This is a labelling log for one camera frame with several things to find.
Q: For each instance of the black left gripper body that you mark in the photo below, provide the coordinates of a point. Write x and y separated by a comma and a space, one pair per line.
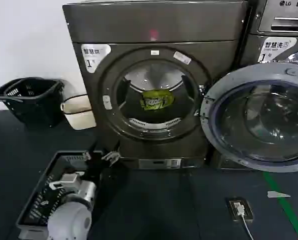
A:
95, 165

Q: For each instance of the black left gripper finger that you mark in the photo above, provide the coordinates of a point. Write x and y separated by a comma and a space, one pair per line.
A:
111, 155
86, 157

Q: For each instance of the grey plastic laundry basket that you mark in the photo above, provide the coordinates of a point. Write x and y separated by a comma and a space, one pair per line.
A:
42, 185

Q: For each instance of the green printed garment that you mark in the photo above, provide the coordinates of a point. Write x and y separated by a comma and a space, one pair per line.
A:
156, 100

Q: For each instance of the grey front-load dryer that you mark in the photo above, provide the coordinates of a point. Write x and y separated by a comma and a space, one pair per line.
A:
164, 30

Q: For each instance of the floor power socket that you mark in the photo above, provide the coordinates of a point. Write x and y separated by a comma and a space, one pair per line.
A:
240, 208

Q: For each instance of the round glass dryer door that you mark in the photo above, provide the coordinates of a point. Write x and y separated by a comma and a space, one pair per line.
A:
259, 117

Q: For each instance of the white floor tape piece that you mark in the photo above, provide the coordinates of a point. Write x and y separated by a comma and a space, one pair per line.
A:
276, 194

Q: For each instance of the green floor tape line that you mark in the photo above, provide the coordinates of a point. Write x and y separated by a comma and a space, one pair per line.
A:
284, 200

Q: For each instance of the grey dryer with drawer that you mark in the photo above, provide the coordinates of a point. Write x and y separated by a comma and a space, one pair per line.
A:
276, 27

